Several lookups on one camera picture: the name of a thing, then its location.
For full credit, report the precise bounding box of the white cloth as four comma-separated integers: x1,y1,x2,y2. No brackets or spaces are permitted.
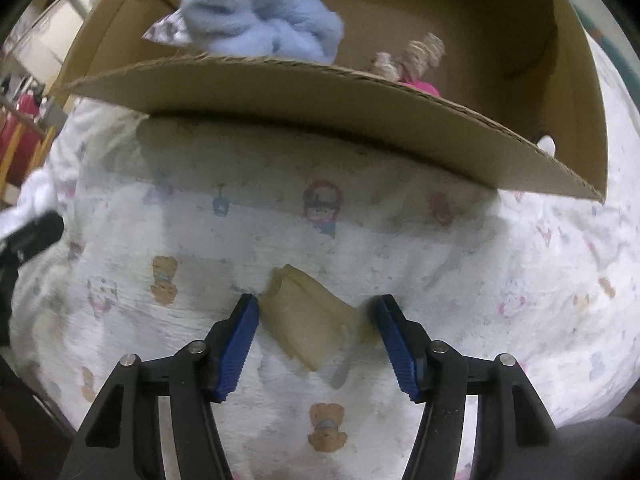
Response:
0,170,62,242

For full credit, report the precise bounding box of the red bag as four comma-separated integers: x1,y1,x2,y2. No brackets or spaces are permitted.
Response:
0,92,42,186

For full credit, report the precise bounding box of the pink rubber toy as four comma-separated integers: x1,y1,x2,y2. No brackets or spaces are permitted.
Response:
397,77,441,98

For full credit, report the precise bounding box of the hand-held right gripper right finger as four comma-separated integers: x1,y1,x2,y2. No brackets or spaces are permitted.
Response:
367,294,558,480

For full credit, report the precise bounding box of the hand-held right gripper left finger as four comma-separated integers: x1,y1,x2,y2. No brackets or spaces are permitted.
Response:
60,292,261,480

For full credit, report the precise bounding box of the fluffy blue scrunchie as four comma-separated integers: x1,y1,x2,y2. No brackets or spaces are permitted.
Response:
177,0,346,66

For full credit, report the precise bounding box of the cream scrunchie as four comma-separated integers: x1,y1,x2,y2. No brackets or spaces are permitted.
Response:
404,31,447,68

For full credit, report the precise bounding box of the small beige patterned scrunchie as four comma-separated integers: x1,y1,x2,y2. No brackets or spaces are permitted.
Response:
371,51,402,81

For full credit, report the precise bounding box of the yellow wooden frame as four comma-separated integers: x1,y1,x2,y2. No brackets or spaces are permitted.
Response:
0,119,58,197

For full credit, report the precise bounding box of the clear labelled plastic packet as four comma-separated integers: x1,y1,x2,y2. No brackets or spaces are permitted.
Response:
141,10,192,47

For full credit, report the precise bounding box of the brown cardboard box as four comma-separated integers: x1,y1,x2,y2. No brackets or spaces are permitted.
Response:
62,0,608,204

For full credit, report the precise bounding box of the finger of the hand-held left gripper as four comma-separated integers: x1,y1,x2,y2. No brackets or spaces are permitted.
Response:
0,210,66,273

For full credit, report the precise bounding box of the teal orange pillow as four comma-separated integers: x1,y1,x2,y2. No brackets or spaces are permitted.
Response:
570,0,618,61

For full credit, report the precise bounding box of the white printed blanket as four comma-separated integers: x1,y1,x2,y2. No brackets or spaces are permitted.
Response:
10,35,640,480

